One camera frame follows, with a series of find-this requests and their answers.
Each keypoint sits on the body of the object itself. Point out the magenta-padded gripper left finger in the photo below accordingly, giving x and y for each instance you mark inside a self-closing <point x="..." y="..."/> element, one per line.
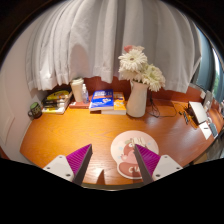
<point x="61" y="165"/>

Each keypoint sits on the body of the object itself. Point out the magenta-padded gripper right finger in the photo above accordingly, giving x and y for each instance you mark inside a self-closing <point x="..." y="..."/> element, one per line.
<point x="165" y="165"/>

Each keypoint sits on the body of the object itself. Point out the white computer mouse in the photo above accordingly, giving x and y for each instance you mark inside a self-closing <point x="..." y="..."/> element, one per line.
<point x="137" y="141"/>

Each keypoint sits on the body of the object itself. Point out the round pink cartoon mouse pad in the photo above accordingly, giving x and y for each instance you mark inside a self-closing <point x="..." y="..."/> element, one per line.
<point x="125" y="160"/>

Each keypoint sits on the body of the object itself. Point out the white paper notepad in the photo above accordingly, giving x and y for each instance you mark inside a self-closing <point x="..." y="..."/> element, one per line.
<point x="205" y="130"/>

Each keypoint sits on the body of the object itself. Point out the yellow and white book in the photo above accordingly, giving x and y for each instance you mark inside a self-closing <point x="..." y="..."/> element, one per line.
<point x="53" y="110"/>

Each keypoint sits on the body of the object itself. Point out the dark mug with green inside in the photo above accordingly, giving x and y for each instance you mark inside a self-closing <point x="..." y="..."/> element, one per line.
<point x="36" y="110"/>

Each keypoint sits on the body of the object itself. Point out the flat red book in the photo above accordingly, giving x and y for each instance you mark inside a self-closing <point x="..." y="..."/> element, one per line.
<point x="78" y="105"/>

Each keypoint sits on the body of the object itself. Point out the silver laptop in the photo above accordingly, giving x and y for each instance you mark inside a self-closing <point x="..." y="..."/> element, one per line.
<point x="198" y="111"/>

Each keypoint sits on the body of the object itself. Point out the white ceramic vase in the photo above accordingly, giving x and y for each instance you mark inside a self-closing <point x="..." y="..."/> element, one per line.
<point x="136" y="101"/>

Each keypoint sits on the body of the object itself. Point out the yellow and black book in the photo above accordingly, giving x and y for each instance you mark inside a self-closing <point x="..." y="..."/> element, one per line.
<point x="60" y="95"/>

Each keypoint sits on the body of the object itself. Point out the small clear pump bottle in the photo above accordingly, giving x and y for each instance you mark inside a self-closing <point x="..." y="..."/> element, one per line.
<point x="85" y="96"/>

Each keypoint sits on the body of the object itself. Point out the white tumbler cup with lid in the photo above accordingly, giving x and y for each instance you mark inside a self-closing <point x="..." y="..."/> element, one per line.
<point x="77" y="90"/>

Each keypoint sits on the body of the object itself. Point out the blue and white book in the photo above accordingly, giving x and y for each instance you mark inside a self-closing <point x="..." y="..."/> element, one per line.
<point x="101" y="100"/>

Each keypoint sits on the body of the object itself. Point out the white daisy flower bunch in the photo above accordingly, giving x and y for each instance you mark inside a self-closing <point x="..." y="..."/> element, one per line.
<point x="135" y="61"/>

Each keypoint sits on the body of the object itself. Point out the white pleated curtain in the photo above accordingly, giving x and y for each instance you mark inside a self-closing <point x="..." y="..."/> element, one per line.
<point x="100" y="40"/>

